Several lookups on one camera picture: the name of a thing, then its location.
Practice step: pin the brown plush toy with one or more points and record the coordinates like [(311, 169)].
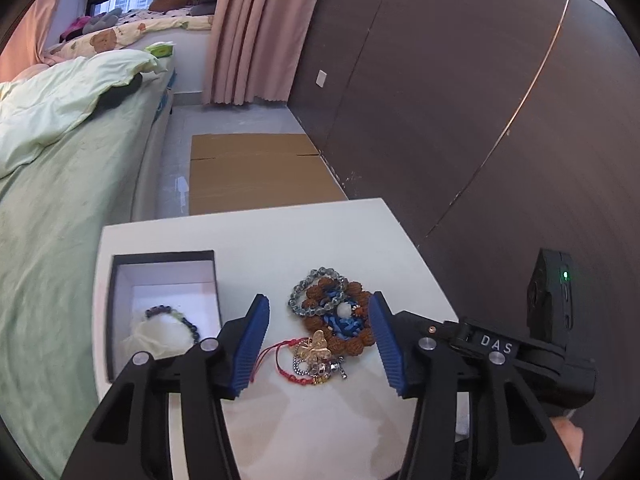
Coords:
[(168, 5)]

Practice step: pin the pink curtain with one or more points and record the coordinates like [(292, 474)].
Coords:
[(24, 48), (253, 50)]

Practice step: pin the gold butterfly brooch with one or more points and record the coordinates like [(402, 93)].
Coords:
[(313, 350)]

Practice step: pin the black jewelry box white lining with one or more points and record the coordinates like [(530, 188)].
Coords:
[(183, 284)]

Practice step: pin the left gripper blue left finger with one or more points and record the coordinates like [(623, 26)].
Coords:
[(240, 341)]

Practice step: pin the dark wood wardrobe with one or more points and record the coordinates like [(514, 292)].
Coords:
[(494, 128)]

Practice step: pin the green tissue pack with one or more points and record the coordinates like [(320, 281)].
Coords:
[(161, 49)]

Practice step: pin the white wall switch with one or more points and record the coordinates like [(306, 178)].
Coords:
[(321, 79)]

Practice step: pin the flattened brown cardboard sheet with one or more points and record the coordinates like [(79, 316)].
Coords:
[(243, 171)]

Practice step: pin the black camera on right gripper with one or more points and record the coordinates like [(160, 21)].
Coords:
[(550, 311)]

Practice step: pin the black garment on bed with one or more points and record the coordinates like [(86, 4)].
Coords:
[(114, 96)]

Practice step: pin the person's right hand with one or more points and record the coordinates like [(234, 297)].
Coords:
[(572, 437)]

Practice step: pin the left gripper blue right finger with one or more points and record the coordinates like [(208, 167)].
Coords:
[(390, 347)]

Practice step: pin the floral patterned blanket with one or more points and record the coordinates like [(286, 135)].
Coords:
[(138, 34)]

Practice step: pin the pale green duvet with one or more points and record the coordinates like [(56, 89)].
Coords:
[(39, 111)]

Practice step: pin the bed with green sheet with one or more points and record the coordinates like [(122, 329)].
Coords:
[(52, 214)]

